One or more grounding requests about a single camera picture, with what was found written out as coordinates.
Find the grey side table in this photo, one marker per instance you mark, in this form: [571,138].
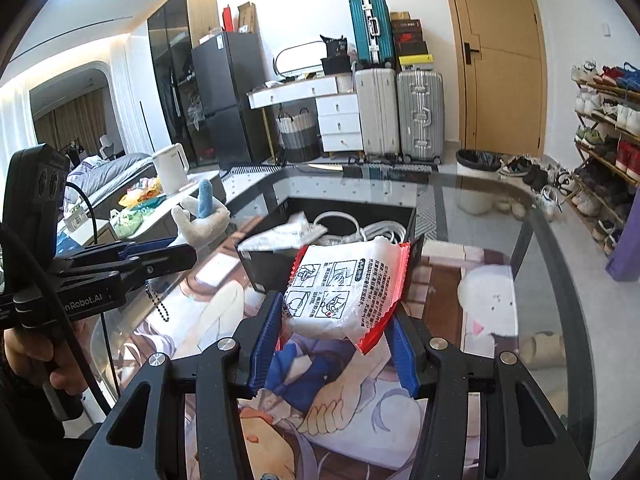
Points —
[152,219]

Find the white blue plush toy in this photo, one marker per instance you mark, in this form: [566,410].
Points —
[201,219]

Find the stacked shoe boxes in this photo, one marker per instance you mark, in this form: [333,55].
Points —
[410,46]

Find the wooden shoe rack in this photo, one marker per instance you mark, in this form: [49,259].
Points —
[607,141]

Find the green medicine packet large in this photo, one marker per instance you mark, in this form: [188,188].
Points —
[293,234]

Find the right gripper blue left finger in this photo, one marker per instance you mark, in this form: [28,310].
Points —
[267,328]

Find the black handbag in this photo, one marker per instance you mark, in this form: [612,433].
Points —
[337,60]

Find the dark glass cabinet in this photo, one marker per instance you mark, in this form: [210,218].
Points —
[171,44]

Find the red white warmer packet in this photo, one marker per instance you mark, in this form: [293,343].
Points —
[345,291]

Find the teal suitcase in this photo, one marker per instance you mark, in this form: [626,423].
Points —
[373,33]

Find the white electric kettle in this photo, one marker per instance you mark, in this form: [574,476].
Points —
[172,168]

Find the person left hand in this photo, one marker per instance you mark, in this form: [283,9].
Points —
[26,350]

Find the woven laundry basket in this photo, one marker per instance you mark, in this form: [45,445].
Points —
[298,135]

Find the purple bag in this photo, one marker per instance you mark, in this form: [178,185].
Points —
[624,264]

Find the silver suitcase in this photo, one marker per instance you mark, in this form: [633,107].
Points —
[421,109]

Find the black cardboard box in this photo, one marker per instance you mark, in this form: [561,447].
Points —
[347,223]

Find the black refrigerator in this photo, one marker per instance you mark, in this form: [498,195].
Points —
[227,68]

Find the white drawer desk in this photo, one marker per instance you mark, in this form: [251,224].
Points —
[336,104]

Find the anime printed desk mat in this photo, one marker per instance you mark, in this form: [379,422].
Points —
[327,378]

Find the oval desk mirror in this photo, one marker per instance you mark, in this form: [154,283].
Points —
[299,60]

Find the white trash bin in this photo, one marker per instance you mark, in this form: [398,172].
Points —
[476,173]

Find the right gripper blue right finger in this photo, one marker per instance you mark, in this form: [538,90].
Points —
[403,355]

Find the wooden door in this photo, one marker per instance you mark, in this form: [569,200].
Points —
[502,75]

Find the white suitcase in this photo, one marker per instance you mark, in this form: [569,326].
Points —
[377,101]

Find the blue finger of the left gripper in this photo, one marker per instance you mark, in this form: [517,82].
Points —
[137,248]
[160,262]

